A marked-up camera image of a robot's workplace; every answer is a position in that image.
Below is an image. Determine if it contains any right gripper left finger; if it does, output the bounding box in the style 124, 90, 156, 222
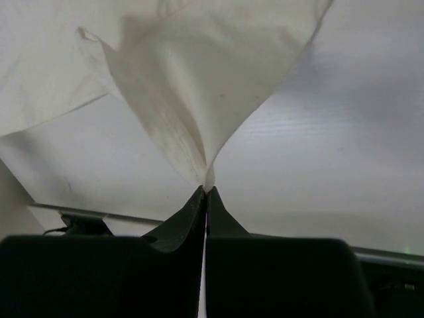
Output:
1, 188, 205, 317

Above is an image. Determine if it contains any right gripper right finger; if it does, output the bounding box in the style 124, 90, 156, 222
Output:
205, 188, 376, 317

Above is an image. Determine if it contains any cream white t-shirt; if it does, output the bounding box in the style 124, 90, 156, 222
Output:
1, 1, 331, 191

